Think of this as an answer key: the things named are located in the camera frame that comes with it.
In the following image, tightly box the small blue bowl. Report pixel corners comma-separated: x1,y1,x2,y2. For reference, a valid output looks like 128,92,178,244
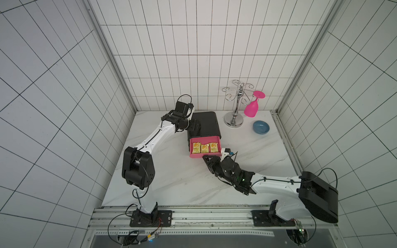
252,120,270,135

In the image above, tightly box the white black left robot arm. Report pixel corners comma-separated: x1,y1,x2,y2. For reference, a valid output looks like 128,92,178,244
122,102,200,226

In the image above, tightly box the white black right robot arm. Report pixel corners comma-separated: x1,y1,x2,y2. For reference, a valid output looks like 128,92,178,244
203,155,339,226

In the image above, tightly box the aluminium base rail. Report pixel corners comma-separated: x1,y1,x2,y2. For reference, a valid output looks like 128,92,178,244
88,206,335,237

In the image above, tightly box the pink wine glass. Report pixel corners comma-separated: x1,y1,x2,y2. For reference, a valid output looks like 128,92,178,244
244,91,266,118

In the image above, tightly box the black drawer cabinet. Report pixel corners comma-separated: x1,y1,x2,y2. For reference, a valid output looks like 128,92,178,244
187,111,221,140

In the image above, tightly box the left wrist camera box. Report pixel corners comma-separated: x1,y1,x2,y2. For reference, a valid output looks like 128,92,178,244
175,101,194,118

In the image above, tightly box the chrome wine glass rack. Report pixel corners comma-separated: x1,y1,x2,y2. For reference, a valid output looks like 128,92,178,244
222,80,254,128

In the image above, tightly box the pink top drawer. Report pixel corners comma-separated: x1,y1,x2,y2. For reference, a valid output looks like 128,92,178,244
189,136,221,159

